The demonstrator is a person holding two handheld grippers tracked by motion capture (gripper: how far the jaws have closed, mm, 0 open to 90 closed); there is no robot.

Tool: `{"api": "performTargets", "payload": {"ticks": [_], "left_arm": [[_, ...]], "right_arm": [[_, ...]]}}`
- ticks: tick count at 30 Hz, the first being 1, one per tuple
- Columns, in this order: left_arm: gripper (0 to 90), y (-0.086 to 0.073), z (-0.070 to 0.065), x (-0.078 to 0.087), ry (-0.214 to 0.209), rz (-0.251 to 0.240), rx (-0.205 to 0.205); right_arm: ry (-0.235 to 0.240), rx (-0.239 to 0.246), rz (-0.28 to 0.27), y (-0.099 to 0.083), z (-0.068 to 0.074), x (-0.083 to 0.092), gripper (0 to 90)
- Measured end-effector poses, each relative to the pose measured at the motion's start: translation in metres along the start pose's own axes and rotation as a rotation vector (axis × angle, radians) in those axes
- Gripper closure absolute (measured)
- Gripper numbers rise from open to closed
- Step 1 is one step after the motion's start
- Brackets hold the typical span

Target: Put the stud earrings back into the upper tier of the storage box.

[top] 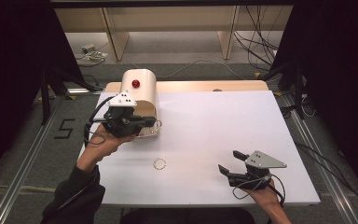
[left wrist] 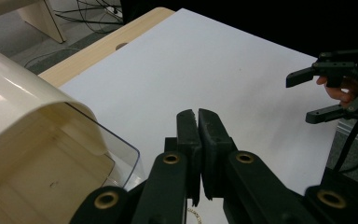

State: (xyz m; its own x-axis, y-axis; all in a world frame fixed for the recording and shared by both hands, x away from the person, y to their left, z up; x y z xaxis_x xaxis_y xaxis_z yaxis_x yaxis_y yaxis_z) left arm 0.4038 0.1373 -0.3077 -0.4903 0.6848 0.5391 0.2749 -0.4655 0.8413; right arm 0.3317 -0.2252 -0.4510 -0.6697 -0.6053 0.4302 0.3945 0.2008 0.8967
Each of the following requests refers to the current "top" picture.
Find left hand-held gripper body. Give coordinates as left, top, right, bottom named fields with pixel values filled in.
left=103, top=91, right=147, bottom=138

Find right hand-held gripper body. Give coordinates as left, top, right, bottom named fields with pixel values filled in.
left=228, top=150, right=287, bottom=190

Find cream drawer cabinet red knobs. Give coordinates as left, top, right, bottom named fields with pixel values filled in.
left=119, top=68, right=162, bottom=139

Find small white ring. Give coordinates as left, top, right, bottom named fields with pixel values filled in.
left=152, top=157, right=168, bottom=172

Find person's left hand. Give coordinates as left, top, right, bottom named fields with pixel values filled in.
left=83, top=123, right=138, bottom=162

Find person's right hand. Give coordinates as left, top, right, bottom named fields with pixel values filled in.
left=243, top=180, right=282, bottom=209

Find black metal stand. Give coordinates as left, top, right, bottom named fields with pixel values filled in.
left=39, top=66, right=103, bottom=125
left=260, top=60, right=309, bottom=120

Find white power strip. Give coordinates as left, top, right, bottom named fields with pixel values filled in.
left=80, top=43, right=97, bottom=54

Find beige desk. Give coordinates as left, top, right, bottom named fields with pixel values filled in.
left=54, top=5, right=294, bottom=62

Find black curtain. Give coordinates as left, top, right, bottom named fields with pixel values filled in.
left=269, top=0, right=358, bottom=203
left=0, top=0, right=87, bottom=188

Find grey right gripper cable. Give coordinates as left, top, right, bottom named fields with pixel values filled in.
left=231, top=174, right=274, bottom=201

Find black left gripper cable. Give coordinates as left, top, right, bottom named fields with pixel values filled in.
left=83, top=95, right=116, bottom=147

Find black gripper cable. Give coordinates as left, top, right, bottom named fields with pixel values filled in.
left=269, top=173, right=287, bottom=208
left=83, top=95, right=116, bottom=147

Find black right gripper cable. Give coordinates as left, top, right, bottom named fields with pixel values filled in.
left=269, top=173, right=287, bottom=208

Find short aluminium rail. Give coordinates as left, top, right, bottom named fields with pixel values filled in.
left=65, top=87, right=104, bottom=96

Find black floor cables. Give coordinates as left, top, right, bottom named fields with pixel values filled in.
left=295, top=141, right=358, bottom=213

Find short white floor cable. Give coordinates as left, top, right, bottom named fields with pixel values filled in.
left=301, top=96, right=316, bottom=119

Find long aluminium floor rail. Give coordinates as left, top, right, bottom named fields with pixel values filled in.
left=0, top=94, right=64, bottom=224
left=282, top=92, right=358, bottom=224

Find white cable bundle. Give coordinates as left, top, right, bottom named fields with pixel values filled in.
left=76, top=49, right=109, bottom=68

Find black cable bundle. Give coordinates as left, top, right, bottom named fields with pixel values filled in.
left=233, top=5, right=282, bottom=72

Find black frame beam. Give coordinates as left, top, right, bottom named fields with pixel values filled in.
left=49, top=0, right=296, bottom=8

